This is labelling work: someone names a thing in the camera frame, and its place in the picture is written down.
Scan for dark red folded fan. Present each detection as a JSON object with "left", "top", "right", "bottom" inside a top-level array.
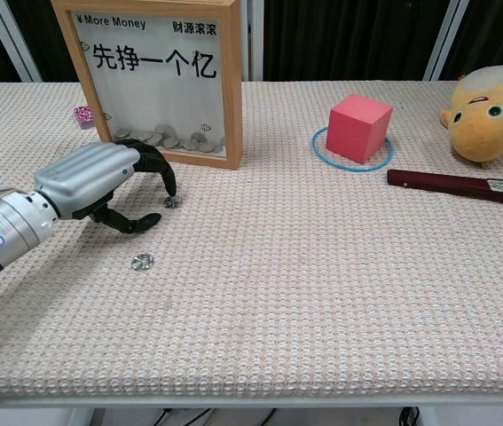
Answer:
[{"left": 386, "top": 169, "right": 503, "bottom": 209}]

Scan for blue ring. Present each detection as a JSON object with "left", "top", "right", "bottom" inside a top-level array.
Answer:
[{"left": 310, "top": 126, "right": 395, "bottom": 172}]

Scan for silver coin pile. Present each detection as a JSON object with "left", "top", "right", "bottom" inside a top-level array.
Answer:
[{"left": 114, "top": 122, "right": 226, "bottom": 155}]

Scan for small pink glitter object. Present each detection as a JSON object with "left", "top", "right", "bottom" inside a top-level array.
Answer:
[{"left": 73, "top": 105, "right": 94, "bottom": 130}]

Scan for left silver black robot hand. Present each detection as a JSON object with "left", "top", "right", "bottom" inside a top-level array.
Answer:
[{"left": 33, "top": 138, "right": 177, "bottom": 235}]

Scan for white frame post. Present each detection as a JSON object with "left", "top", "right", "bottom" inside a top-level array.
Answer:
[
  {"left": 240, "top": 0, "right": 265, "bottom": 83},
  {"left": 0, "top": 0, "right": 43, "bottom": 83},
  {"left": 423, "top": 0, "right": 472, "bottom": 81}
]

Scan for beige woven tablecloth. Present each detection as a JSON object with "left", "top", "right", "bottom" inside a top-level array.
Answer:
[{"left": 0, "top": 80, "right": 503, "bottom": 398}]

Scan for red foam cube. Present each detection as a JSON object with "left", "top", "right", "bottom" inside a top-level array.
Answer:
[{"left": 325, "top": 92, "right": 394, "bottom": 163}]

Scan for wooden frame coin bank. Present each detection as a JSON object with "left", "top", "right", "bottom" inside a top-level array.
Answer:
[{"left": 50, "top": 0, "right": 244, "bottom": 171}]

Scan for yellow plush toy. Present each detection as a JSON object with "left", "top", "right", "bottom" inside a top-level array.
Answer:
[{"left": 438, "top": 56, "right": 503, "bottom": 169}]

